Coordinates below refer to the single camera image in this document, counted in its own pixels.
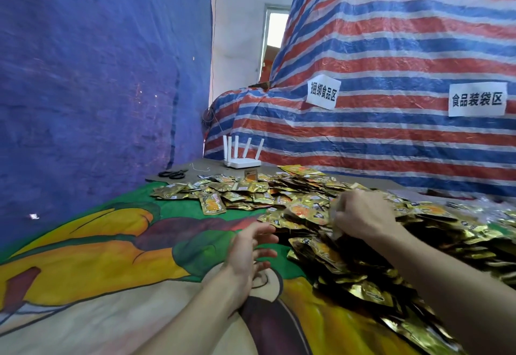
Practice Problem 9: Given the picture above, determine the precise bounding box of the pile of gold snack packets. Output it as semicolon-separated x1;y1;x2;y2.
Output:
150;165;516;355

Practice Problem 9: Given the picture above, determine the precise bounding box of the red blue striped tarp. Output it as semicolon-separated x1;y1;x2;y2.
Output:
203;0;516;199

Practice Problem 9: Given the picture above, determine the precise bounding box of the person's right forearm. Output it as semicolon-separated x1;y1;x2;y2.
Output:
369;224;516;355

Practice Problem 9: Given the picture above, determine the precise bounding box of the small white paper sign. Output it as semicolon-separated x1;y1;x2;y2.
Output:
306;73;342;111

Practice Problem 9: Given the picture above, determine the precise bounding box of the colourful printed table cloth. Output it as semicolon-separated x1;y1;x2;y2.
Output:
0;181;422;355

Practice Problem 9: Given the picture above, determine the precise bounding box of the window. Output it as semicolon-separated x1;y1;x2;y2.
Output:
258;4;292;84

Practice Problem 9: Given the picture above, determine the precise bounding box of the person's left hand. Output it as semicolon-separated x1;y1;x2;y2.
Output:
223;222;280;312

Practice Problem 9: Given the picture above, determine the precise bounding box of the person's right hand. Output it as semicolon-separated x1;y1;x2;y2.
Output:
331;189;401;243

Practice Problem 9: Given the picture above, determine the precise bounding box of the person's left forearm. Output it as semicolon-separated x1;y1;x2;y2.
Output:
133;268;251;355

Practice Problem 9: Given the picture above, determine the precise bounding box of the white router with antennas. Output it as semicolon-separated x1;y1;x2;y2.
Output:
222;135;265;169

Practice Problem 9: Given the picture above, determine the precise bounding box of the large white paper sign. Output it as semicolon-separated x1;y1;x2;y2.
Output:
448;81;508;118

